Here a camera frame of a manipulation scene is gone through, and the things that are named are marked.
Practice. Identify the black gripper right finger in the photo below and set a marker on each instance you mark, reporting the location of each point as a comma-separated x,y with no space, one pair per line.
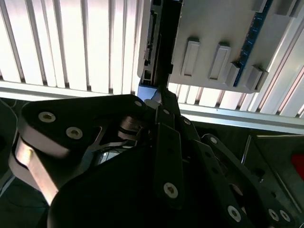
211,164

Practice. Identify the hard disk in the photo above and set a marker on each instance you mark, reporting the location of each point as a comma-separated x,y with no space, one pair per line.
145,28

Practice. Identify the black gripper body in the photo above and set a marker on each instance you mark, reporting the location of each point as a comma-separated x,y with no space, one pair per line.
114,190

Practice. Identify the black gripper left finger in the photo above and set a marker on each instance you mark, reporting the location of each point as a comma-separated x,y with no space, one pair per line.
90,114

